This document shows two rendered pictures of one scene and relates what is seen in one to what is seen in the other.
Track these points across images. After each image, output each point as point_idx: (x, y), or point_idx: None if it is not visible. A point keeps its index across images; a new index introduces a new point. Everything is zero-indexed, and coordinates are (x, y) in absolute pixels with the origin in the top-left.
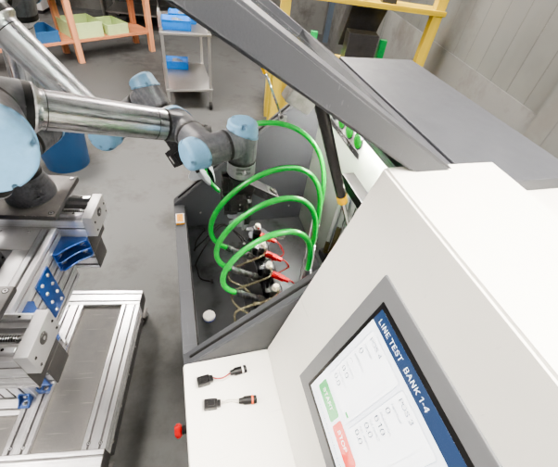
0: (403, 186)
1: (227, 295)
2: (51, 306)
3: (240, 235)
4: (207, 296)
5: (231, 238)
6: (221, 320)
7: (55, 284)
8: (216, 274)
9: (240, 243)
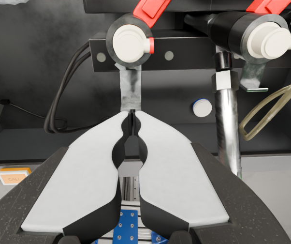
0: None
1: (167, 75)
2: (135, 224)
3: (72, 66)
4: (164, 106)
5: (19, 49)
6: (211, 90)
7: (117, 232)
8: (120, 89)
9: (99, 67)
